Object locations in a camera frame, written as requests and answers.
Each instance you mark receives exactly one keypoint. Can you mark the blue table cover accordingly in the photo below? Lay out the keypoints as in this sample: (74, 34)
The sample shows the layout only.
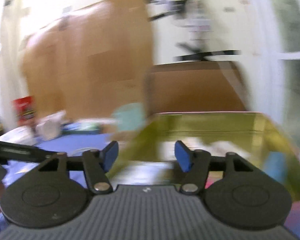
(85, 142)

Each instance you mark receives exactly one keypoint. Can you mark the yellow green plastic bin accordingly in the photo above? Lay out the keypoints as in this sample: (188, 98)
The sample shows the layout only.
(215, 125)

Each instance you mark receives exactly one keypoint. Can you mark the black metal stand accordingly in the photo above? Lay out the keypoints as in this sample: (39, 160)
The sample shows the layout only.
(190, 17)

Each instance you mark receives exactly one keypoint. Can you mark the white tissue pack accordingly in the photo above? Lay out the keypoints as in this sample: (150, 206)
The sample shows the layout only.
(15, 136)

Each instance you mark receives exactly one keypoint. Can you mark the bagged stack of white cups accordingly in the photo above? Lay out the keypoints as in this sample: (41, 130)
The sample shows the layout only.
(50, 127)

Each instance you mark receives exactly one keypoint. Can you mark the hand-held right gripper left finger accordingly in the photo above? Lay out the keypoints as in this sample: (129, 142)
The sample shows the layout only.
(109, 155)

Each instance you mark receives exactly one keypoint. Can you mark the light teal object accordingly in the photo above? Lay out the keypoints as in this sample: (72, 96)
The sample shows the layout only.
(130, 117)

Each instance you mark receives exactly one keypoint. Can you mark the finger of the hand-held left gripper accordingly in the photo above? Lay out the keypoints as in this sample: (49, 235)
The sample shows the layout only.
(17, 151)

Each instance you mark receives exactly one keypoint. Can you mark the red printed box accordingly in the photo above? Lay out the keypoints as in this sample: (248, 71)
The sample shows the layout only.
(24, 110)

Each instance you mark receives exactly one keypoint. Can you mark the blue green toothpaste box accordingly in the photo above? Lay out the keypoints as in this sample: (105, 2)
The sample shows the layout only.
(82, 128)

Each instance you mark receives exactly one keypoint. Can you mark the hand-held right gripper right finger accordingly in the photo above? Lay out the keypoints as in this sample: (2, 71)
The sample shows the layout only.
(182, 155)

